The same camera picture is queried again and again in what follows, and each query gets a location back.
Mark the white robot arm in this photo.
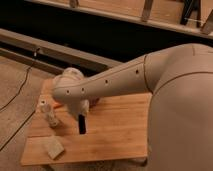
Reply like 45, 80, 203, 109
52, 43, 213, 171

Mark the white plastic bottle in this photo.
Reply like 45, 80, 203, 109
39, 100, 59, 128

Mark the black eraser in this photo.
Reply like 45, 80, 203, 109
78, 115, 86, 134

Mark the black floor cable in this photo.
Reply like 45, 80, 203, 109
0, 47, 42, 152

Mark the orange marker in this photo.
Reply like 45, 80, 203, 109
53, 103, 63, 109

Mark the dark red bowl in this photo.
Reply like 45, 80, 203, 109
89, 98, 100, 107

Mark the white sponge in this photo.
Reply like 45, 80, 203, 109
43, 136, 65, 160

